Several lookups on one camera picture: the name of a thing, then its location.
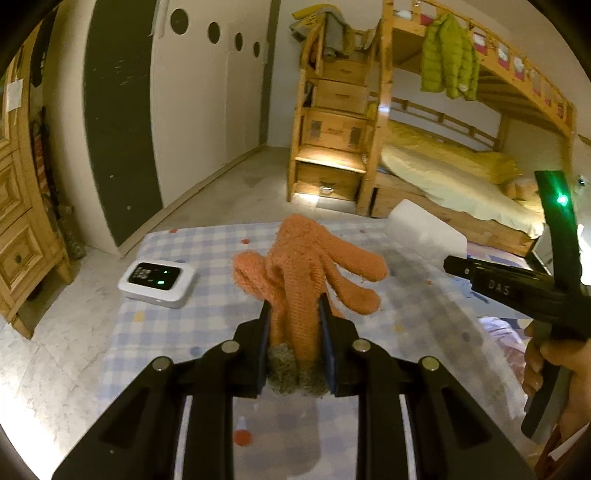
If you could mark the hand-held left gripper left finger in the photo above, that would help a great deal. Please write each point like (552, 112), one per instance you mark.
(264, 344)

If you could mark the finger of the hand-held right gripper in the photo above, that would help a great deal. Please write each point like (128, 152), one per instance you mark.
(489, 279)

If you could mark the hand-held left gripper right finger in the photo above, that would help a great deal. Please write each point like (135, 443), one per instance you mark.
(327, 350)

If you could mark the orange knitted glove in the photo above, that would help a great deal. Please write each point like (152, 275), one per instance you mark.
(295, 277)

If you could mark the white foam block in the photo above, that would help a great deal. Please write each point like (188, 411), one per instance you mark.
(425, 228)

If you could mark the person's right forearm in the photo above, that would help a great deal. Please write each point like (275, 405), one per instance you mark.
(561, 454)

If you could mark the person's right hand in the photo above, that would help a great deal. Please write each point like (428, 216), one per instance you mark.
(579, 378)

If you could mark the tan stuffed toy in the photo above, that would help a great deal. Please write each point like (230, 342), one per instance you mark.
(521, 189)

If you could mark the checked tablecloth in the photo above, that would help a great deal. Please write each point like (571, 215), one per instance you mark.
(207, 258)

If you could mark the pale yellow mattress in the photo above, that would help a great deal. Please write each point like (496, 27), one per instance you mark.
(443, 184)

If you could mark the white device with green light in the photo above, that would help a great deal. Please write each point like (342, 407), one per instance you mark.
(157, 282)

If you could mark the yellow duvet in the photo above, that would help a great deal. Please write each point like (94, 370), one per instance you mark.
(461, 157)

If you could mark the wooden staircase with drawers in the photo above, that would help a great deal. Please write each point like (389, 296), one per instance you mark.
(332, 129)

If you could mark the wooden bunk bed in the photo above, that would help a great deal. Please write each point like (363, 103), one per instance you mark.
(406, 69)

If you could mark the green puffer jacket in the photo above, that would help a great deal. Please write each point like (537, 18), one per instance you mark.
(448, 55)

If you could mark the white wardrobe with round holes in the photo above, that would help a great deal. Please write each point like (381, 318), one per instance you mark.
(203, 115)

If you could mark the patterned leaning items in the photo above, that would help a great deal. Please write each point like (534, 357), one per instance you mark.
(57, 198)

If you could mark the dark chalkboard panel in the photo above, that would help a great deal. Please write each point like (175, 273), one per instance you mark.
(122, 129)

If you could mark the wooden cabinet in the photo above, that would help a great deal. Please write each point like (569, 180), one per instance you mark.
(18, 221)

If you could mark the grey garment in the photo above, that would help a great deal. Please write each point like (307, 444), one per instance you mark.
(339, 32)

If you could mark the yellow cloth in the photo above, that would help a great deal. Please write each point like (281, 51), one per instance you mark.
(307, 14)

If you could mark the paper note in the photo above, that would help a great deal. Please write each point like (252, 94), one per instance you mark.
(13, 94)

